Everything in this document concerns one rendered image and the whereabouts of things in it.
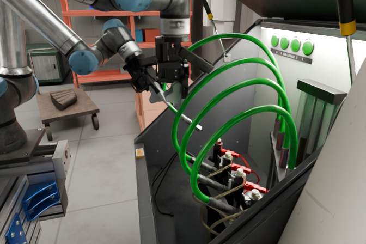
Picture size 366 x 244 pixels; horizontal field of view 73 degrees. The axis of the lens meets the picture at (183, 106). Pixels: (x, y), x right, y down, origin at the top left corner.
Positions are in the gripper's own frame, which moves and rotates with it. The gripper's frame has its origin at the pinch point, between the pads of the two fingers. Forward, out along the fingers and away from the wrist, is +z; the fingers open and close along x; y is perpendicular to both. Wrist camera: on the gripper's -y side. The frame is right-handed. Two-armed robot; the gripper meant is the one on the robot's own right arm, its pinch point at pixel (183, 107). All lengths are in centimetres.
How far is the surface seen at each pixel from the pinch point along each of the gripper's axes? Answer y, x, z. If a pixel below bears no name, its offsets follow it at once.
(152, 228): 11.8, 16.1, 27.2
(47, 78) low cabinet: 182, -474, 105
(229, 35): -14.8, -4.3, -19.4
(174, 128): 4.4, 10.3, 1.5
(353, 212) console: -13.2, 45.3, -1.4
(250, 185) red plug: -12.9, 19.9, 14.8
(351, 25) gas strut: -16.9, 34.4, -24.2
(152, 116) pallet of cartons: -5, -178, 81
